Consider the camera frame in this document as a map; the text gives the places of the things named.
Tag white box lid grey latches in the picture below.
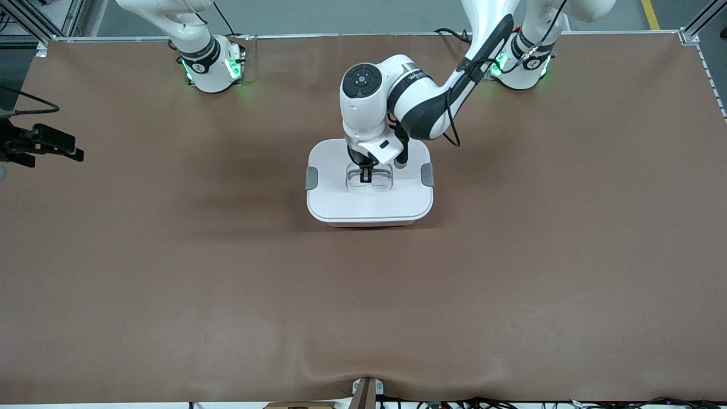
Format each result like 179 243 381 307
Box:
306 138 435 223

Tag pink plastic box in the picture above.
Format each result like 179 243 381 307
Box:
325 219 421 229

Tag brown table mat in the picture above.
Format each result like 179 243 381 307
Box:
0 31 727 405

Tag silver table edge rail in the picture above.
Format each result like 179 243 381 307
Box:
51 31 682 43

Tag aluminium frame struts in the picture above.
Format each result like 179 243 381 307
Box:
0 0 86 43
679 0 727 46

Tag black left arm base cable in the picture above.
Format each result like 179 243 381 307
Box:
434 27 472 44

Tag black arm base cable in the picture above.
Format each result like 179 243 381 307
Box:
434 27 472 44
213 0 242 37

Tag black right arm base cable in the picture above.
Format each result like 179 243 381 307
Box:
213 0 242 37

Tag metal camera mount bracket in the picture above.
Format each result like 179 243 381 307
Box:
351 377 385 409

